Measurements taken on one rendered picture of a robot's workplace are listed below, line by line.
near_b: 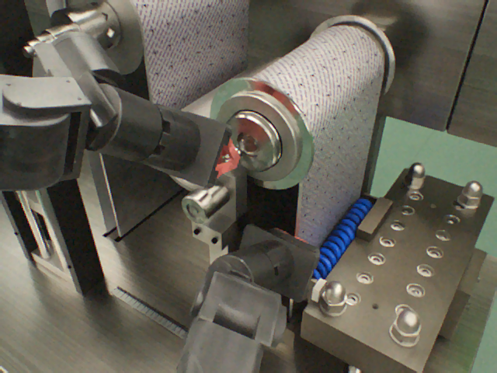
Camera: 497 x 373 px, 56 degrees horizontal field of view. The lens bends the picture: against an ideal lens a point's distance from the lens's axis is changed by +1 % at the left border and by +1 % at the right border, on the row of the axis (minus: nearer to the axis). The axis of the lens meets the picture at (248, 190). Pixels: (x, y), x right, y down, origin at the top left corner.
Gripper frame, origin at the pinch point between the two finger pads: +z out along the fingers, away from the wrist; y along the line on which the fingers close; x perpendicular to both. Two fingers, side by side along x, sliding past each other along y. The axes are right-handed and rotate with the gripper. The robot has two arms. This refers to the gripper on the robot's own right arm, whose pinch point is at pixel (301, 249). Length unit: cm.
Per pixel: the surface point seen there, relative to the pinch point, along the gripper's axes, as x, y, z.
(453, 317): -4.3, 21.0, 14.4
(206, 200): 5.6, -8.4, -14.9
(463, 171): 6, 1, 226
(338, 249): 0.2, 3.3, 6.8
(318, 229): 2.7, 0.2, 3.6
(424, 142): 15, -26, 241
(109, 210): -11.1, -41.2, 5.2
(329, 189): 9.2, 0.2, 2.6
